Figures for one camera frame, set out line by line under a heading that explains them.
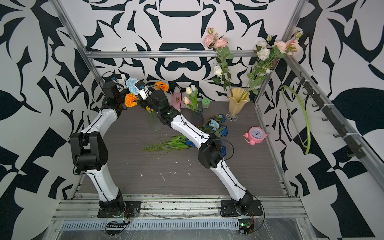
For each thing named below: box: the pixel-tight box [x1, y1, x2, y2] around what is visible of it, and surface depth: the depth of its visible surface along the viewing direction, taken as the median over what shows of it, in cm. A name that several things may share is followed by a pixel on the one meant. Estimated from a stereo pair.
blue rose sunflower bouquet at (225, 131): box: [220, 125, 229, 137], surface depth 95 cm
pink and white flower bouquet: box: [203, 27, 304, 98], surface depth 86 cm
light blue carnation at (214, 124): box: [208, 119, 220, 131], surface depth 94 cm
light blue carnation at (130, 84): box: [126, 77, 140, 95], surface depth 73 cm
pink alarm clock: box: [243, 126, 268, 146], surface depth 101 cm
